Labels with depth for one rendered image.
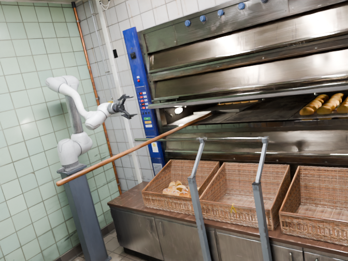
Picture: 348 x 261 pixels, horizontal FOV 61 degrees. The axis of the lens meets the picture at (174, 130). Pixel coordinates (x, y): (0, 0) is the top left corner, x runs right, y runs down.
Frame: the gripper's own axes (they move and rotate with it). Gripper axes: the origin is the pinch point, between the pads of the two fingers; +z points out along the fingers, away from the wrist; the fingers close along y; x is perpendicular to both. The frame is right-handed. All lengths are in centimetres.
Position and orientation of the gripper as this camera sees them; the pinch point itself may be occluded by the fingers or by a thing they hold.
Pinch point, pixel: (133, 105)
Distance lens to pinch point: 230.0
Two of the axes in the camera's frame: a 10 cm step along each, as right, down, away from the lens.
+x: -6.1, 2.8, -7.4
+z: 7.7, -0.2, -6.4
